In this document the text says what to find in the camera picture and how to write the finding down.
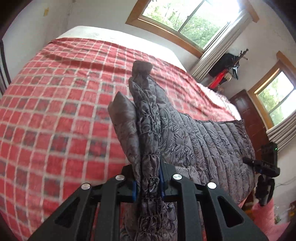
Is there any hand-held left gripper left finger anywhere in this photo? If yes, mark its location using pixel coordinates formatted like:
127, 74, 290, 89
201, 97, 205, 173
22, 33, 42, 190
28, 165, 139, 241

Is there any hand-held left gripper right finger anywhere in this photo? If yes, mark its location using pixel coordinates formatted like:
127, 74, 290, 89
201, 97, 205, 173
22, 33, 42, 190
159, 163, 269, 241

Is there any gray quilted floral jacket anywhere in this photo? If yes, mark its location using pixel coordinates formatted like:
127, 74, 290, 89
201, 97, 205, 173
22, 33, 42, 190
107, 61, 258, 241

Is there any white curtain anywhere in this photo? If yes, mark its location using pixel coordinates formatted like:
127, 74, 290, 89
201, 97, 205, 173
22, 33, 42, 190
191, 9, 252, 81
266, 122, 296, 153

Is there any small wooden framed window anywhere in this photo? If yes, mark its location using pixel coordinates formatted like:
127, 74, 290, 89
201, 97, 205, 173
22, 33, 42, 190
247, 51, 296, 130

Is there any red plaid blanket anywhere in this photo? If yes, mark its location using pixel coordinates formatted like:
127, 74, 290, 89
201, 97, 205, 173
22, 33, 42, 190
0, 37, 241, 241

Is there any large wooden framed window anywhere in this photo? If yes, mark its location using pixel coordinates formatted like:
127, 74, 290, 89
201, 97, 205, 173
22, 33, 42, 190
126, 0, 259, 58

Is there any black metal chair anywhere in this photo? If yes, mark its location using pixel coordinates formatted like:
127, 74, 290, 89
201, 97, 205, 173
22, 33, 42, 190
0, 39, 12, 95

